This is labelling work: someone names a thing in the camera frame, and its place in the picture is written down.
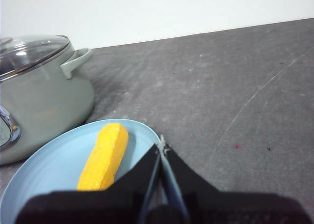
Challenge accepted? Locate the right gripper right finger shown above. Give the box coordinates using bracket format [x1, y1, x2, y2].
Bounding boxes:
[160, 135, 312, 224]

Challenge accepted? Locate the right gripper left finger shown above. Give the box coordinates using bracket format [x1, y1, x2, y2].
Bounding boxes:
[14, 143, 162, 224]

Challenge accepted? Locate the yellow corn cob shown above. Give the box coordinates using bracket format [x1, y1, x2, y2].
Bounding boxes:
[77, 122, 129, 192]

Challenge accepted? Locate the glass lid with green knob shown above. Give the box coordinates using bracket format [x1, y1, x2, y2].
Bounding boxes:
[0, 35, 72, 81]

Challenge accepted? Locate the light blue round plate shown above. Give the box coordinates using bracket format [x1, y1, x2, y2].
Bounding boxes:
[0, 118, 161, 224]

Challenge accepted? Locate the sage green electric steamer pot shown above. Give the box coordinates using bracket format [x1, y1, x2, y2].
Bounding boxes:
[0, 47, 96, 166]

